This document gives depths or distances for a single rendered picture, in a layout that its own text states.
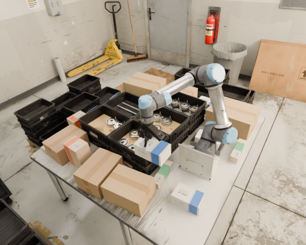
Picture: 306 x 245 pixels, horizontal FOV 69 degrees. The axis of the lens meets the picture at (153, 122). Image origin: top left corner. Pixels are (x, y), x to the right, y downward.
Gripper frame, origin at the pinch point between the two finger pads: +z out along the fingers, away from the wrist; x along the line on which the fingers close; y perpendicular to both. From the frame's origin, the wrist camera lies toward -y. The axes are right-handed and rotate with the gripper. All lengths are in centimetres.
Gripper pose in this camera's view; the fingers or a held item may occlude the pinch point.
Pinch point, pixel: (152, 147)
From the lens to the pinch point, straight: 140.6
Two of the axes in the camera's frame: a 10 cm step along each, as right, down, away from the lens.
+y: -8.2, -3.1, 4.8
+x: -5.7, 5.3, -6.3
